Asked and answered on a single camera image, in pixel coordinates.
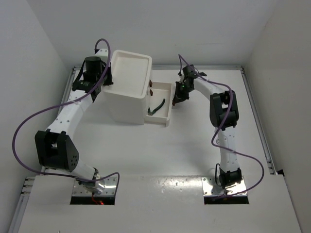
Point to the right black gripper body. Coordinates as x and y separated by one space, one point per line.
181 92

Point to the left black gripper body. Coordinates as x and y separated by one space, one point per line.
107 78

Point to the white drawer cabinet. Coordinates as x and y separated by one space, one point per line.
127 98

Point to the green handled cutters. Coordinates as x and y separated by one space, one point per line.
151 113

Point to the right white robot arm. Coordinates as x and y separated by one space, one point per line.
223 114

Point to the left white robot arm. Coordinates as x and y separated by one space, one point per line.
55 147

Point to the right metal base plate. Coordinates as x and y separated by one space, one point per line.
211 189

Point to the metal base plate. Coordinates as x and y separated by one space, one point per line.
103 188
211 189

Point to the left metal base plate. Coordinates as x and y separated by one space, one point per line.
103 188

